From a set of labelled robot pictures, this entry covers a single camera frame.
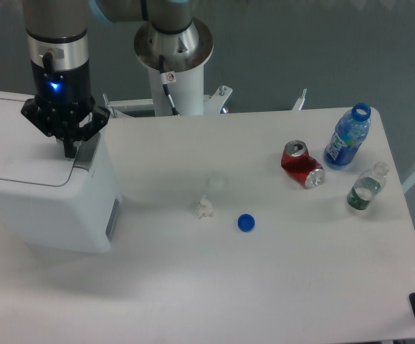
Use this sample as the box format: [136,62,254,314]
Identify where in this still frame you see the white trash can lid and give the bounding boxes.
[0,92,73,187]

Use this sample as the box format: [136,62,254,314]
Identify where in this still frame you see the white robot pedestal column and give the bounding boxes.
[134,18,214,116]

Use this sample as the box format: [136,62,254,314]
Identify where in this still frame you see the crushed red soda can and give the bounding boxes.
[281,140,325,188]

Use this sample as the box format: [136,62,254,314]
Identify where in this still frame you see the blue plastic drink bottle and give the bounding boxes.
[323,102,371,170]

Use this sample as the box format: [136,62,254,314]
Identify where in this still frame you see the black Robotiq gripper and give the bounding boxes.
[21,60,110,158]

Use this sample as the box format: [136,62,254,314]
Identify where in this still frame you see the blue bottle cap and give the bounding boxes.
[237,214,256,233]

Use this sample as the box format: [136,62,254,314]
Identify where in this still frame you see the clear green-label bottle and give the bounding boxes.
[346,162,389,211]

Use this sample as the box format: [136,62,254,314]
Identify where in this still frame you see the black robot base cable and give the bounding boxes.
[158,54,182,117]

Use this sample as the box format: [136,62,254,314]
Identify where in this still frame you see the white trash can body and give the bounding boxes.
[0,133,122,253]

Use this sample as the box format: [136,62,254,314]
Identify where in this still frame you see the crumpled white paper scrap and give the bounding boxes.
[196,195,214,219]

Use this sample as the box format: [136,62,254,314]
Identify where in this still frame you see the white translucent bottle cap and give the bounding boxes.
[206,173,225,188]

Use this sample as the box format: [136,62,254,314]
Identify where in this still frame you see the white metal table frame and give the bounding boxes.
[101,85,308,119]

